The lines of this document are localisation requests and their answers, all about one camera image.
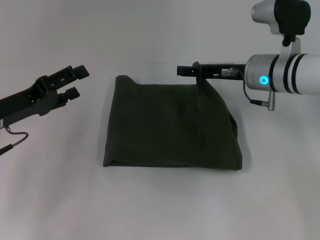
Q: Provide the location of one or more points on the dark green FREE! t-shirt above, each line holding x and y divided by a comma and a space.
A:
170, 125

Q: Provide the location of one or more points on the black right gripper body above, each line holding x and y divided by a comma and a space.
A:
220, 71

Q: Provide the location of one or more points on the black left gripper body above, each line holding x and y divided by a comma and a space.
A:
22, 100

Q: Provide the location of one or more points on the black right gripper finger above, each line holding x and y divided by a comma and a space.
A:
197, 75
187, 70

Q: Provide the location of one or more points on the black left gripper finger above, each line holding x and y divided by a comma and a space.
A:
72, 72
70, 94

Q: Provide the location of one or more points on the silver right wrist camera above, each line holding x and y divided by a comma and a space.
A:
282, 15

